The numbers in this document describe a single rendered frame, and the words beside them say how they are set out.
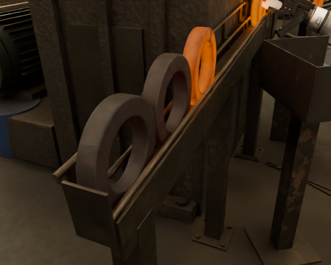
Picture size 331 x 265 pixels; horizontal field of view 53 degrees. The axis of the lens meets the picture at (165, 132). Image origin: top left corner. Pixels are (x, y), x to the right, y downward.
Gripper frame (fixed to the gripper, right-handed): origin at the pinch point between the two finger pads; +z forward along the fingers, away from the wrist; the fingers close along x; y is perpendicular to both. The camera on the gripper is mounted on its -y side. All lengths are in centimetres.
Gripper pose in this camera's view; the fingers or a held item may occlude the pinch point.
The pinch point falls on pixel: (260, 4)
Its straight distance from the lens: 151.5
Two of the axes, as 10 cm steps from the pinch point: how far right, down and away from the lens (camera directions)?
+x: -4.1, 4.5, -7.9
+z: -8.7, -4.4, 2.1
